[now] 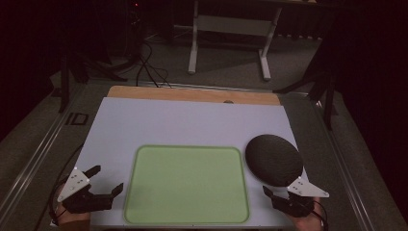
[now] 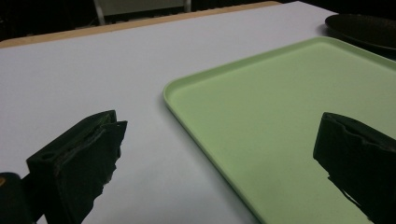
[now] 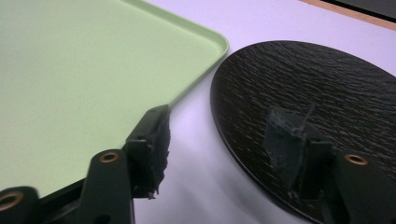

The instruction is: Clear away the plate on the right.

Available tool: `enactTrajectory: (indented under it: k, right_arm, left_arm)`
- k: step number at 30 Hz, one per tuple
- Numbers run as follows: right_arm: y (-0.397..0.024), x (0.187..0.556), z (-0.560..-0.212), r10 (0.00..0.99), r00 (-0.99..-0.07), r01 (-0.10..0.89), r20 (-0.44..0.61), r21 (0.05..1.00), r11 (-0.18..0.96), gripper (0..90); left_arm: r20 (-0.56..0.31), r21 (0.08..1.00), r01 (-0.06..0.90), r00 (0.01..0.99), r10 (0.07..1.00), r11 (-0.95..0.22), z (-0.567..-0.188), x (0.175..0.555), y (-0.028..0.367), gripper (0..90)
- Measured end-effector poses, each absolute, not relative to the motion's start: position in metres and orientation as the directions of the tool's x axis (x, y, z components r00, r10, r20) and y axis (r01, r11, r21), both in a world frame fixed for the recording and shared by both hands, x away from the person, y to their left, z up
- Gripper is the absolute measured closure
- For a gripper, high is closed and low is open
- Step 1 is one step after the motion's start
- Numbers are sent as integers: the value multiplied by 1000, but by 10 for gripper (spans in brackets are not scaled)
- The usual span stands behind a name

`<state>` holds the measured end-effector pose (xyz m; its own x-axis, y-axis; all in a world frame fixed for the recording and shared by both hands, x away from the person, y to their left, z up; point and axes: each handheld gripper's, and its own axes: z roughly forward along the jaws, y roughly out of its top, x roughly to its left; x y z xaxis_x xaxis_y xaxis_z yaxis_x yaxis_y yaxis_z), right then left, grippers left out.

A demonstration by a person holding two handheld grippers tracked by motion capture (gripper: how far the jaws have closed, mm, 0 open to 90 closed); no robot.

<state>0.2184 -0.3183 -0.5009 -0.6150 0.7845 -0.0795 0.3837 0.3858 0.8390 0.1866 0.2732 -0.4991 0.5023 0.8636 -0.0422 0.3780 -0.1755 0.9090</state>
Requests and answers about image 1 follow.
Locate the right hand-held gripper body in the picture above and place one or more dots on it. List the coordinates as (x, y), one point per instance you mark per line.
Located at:
(301, 192)

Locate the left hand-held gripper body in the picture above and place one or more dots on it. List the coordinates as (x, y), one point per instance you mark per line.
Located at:
(74, 186)

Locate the dark round plate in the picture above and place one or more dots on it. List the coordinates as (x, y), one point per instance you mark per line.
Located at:
(273, 159)

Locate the person's right hand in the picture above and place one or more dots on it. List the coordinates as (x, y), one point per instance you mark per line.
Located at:
(308, 220)

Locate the person's left hand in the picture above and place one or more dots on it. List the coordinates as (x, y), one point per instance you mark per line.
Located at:
(73, 217)

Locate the green rectangular tray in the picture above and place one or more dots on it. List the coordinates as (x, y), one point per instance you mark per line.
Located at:
(186, 186)

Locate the white board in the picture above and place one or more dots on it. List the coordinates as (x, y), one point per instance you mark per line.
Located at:
(179, 125)

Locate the black stand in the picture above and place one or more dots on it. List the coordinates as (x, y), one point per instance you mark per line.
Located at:
(80, 67)
(320, 86)

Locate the metal floor rail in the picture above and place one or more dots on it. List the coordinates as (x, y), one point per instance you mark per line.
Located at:
(346, 166)
(35, 154)

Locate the small black frame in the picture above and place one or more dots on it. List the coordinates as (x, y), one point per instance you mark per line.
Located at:
(77, 119)

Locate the white metal table frame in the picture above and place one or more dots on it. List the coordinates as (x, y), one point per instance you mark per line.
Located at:
(231, 25)

